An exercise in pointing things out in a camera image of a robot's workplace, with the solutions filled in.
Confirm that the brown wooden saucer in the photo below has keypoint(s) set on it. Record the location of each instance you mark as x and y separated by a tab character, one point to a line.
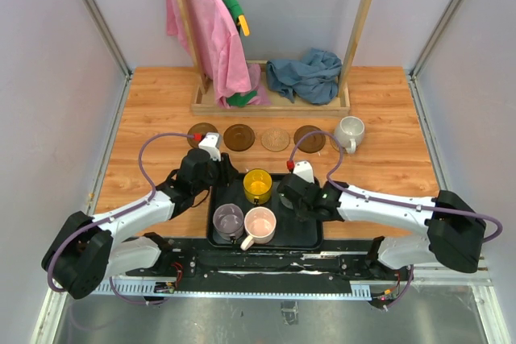
239	137
309	139
198	132

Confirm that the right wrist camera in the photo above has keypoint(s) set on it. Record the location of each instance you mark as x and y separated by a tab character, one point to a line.
304	170

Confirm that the purple cup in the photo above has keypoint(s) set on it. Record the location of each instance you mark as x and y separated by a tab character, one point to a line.
228	222

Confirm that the pink mug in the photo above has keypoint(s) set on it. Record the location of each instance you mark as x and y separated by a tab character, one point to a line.
260	224

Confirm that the black plastic tray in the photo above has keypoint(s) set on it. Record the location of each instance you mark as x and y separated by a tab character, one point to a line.
290	234

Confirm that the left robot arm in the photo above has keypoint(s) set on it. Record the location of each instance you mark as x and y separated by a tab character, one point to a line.
89	249

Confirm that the grey mug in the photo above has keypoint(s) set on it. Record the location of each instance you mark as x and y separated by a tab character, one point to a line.
285	201

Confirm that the green cloth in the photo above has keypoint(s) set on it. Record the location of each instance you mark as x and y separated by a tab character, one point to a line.
241	99

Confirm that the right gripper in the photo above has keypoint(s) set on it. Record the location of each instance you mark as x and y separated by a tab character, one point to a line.
301	215

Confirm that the pink shirt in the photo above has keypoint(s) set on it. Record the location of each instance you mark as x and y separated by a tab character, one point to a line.
222	54

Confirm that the left woven rattan coaster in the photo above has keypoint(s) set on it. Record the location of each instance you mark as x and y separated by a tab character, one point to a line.
275	139

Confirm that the yellow cup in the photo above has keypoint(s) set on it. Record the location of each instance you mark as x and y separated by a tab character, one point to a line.
257	186

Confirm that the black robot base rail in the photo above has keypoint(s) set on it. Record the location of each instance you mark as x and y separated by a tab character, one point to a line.
337	270

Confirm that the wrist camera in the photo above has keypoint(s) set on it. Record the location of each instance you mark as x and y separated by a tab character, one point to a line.
211	144
304	170

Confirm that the wooden clothes rack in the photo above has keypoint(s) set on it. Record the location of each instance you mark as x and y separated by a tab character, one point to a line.
203	92

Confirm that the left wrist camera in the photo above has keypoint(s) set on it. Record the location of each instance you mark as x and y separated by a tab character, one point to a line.
211	144

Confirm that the white cup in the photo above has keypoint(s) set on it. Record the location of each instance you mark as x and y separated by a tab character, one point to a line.
349	133

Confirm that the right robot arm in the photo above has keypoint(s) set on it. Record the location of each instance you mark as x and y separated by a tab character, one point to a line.
443	229

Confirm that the blue crumpled cloth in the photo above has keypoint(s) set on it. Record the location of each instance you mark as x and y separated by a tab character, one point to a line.
313	78

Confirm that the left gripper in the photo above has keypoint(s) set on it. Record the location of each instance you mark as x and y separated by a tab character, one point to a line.
226	172

